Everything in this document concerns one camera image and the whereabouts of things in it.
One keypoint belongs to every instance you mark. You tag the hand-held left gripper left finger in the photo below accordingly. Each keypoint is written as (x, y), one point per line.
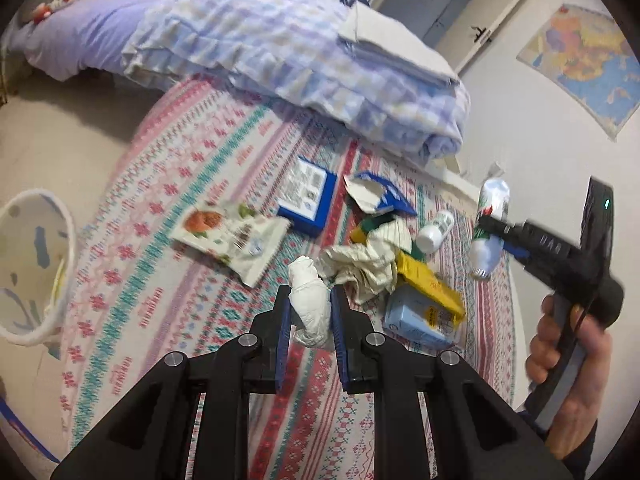
(283, 325)

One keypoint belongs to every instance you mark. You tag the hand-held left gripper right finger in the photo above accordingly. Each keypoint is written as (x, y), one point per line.
(340, 325)

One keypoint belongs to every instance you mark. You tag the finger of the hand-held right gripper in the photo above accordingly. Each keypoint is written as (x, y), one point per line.
(515, 252)
(497, 227)

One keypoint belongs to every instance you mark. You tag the white plastic bottle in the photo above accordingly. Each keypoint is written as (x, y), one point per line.
(492, 197)

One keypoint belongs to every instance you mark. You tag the white tissue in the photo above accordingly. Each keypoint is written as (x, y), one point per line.
(312, 305)

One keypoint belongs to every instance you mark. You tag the cream paper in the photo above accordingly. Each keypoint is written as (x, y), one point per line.
(360, 265)

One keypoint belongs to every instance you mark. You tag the yellow box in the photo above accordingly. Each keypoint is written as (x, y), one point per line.
(430, 285)

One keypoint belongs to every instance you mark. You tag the yellow green packet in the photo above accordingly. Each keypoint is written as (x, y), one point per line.
(362, 234)

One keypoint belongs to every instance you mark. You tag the torn blue white carton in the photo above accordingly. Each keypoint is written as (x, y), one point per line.
(395, 200)

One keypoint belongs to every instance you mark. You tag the white bin with blue patches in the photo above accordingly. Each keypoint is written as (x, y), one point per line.
(30, 240)

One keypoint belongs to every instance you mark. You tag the person's right forearm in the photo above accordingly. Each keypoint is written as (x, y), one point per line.
(582, 455)

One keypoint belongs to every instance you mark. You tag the person's right hand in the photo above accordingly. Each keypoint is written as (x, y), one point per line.
(580, 390)

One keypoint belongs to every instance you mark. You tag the small white capped bottle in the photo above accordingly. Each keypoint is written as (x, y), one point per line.
(434, 232)

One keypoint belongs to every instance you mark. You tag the light blue carton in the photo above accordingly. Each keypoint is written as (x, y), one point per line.
(407, 317)

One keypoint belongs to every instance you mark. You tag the white snack packet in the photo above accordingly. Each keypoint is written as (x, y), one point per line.
(225, 240)

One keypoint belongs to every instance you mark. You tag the flat blue box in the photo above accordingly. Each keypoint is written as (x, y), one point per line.
(305, 185)

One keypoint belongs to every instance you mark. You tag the striped patterned blanket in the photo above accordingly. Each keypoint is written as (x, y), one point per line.
(175, 160)

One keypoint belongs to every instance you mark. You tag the folded white sheets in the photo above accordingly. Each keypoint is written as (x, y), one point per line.
(390, 40)

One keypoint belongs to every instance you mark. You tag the blue tape strip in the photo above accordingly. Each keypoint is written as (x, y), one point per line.
(25, 427)

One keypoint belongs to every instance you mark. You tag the checked lilac quilt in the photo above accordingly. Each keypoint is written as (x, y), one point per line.
(260, 35)

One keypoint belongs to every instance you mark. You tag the bed with lilac sheet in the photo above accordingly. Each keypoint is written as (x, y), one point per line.
(85, 30)

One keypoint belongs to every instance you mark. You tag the red white plush toy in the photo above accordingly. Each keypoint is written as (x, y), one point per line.
(50, 7)

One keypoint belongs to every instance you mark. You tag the wall map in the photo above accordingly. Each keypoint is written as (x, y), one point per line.
(585, 60)

